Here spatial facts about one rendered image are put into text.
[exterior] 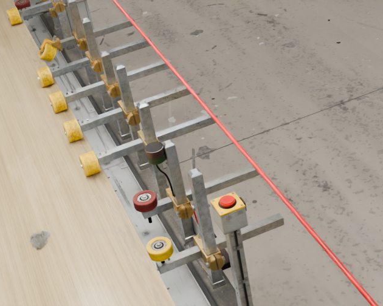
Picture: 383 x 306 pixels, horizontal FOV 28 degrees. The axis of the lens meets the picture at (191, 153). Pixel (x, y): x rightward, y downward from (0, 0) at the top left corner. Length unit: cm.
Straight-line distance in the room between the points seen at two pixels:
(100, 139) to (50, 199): 81
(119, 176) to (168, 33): 262
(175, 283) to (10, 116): 106
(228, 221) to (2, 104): 162
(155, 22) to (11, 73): 244
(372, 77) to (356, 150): 76
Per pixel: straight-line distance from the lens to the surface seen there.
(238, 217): 196
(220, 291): 247
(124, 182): 314
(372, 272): 347
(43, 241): 251
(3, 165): 294
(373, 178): 396
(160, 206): 258
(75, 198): 265
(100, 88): 316
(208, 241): 235
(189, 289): 261
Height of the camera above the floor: 246
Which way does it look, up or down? 35 degrees down
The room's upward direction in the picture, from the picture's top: 11 degrees counter-clockwise
